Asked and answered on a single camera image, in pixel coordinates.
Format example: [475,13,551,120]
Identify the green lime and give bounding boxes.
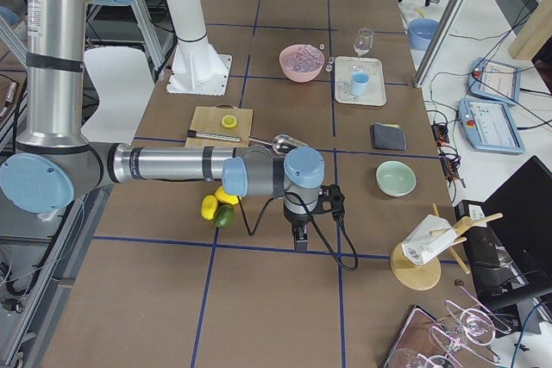
[213,204,235,228]

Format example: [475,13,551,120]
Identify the pink bowl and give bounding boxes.
[279,44,325,83]

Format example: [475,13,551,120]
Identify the light blue cup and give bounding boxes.
[349,72,370,97]

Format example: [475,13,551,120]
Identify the teach pendant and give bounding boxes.
[467,58,521,106]
[458,98,525,155]

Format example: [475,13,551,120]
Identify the wooden cup stand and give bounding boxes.
[390,204,503,291]

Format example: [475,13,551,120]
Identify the clear wine glass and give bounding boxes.
[349,28,374,73]

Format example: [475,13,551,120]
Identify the lemon half slice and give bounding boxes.
[221,115,238,129]

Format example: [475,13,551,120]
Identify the yellow lemon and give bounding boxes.
[200,195,218,221]
[214,186,239,206]

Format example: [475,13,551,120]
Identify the white chair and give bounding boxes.
[81,47,154,144]

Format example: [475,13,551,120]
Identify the steel muddler rod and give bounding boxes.
[186,129,241,142]

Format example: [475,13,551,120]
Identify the green ceramic bowl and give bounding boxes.
[376,160,417,197]

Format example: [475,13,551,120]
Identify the clear ice cubes pile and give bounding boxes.
[284,45,323,72]

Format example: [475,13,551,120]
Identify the near teach pendant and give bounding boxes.
[458,98,525,155]

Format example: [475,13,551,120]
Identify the metal ice scoop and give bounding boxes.
[248,134,308,155]

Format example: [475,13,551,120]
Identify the blue bowl on side table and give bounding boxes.
[407,18,439,51]

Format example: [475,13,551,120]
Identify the wooden cutting board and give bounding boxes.
[185,106,254,147]

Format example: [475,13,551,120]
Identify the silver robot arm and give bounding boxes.
[1,0,324,252]

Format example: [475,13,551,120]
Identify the hanging wine glasses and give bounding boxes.
[382,279,511,367]

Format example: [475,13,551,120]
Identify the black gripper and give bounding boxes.
[284,189,320,252]

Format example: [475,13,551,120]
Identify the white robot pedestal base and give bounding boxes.
[166,0,232,97]

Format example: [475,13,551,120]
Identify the far teach pendant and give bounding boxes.
[467,58,521,106]

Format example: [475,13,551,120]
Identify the grey folded cloth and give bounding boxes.
[370,123,407,151]

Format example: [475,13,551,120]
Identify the white serving tray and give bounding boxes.
[334,56,386,106]

